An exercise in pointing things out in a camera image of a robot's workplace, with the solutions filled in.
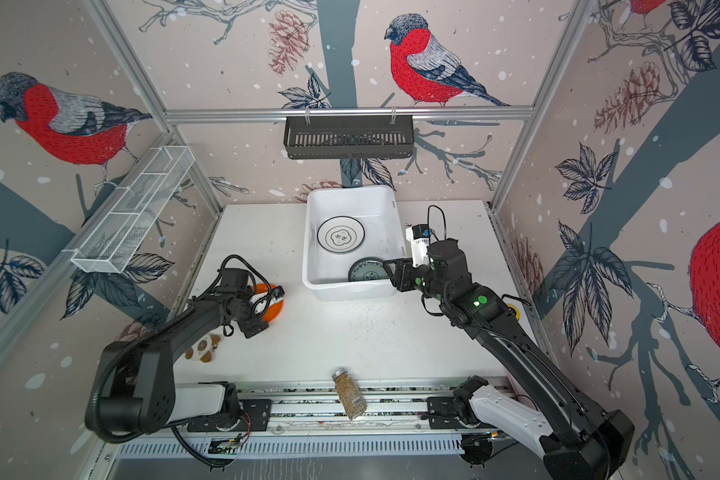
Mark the white plate green rim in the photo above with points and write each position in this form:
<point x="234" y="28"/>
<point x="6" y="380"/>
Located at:
<point x="340" y="234"/>

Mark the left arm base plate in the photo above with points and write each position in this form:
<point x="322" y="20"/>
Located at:
<point x="250" y="415"/>

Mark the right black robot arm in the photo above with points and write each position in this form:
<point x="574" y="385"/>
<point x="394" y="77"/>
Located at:
<point x="574" y="436"/>

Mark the small circuit board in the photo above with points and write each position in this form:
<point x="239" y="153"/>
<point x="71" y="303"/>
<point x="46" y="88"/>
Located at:
<point x="228" y="446"/>

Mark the orange plate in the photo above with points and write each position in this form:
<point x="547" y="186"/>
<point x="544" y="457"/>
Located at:
<point x="273" y="310"/>

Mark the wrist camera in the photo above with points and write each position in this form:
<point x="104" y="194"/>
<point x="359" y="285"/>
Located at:
<point x="419" y="237"/>
<point x="274" y="295"/>

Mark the glass spice jar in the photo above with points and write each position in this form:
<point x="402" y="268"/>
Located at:
<point x="349" y="394"/>

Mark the teal patterned plate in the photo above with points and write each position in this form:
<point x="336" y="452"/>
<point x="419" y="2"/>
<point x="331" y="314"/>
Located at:
<point x="367" y="269"/>

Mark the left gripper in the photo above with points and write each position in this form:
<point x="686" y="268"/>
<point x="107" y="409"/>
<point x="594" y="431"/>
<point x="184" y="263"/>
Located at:
<point x="253" y="324"/>

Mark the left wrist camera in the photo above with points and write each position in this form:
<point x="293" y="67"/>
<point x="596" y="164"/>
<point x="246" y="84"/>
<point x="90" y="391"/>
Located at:
<point x="274" y="295"/>

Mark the brown white dog coaster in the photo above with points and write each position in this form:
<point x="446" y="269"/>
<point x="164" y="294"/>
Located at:
<point x="204" y="349"/>

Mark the white plastic bin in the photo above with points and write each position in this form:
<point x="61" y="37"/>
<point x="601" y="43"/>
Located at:
<point x="326" y="274"/>

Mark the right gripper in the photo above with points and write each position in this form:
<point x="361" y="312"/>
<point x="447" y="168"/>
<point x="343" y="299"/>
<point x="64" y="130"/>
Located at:
<point x="404" y="275"/>

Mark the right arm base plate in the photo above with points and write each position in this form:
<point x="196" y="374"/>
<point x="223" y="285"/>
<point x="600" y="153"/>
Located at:
<point x="450" y="413"/>

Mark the black hanging wall basket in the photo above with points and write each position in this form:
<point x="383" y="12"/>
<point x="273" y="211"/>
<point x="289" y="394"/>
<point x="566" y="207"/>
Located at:
<point x="349" y="137"/>

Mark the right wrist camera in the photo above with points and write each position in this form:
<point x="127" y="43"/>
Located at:
<point x="419" y="237"/>

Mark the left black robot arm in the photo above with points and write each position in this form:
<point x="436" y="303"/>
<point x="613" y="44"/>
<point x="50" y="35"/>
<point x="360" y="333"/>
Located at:
<point x="134" y="392"/>

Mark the yellow tape measure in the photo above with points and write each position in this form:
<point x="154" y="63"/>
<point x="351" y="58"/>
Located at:
<point x="515" y="311"/>

